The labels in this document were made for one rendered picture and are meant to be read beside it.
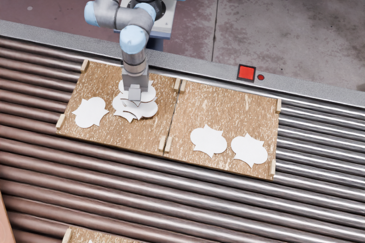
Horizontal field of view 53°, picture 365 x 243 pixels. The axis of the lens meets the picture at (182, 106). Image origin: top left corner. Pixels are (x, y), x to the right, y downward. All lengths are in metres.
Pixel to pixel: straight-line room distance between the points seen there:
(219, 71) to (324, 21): 1.85
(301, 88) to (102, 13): 0.89
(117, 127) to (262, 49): 1.76
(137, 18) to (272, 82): 0.70
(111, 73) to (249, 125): 0.60
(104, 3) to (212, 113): 0.59
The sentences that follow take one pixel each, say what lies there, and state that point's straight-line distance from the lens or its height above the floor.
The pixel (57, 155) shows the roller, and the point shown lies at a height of 0.92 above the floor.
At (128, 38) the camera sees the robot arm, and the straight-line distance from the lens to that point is 1.09.
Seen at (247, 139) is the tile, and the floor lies 0.94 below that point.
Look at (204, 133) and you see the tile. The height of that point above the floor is 0.94.
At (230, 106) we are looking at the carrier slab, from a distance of 1.48.
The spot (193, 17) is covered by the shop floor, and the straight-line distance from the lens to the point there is 3.04.
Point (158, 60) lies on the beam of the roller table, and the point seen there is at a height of 0.92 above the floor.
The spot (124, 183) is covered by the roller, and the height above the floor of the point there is 0.92.
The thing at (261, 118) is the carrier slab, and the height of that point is 0.94.
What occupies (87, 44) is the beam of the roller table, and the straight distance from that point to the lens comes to 1.68.
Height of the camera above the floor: 2.19
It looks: 60 degrees down
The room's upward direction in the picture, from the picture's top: 7 degrees clockwise
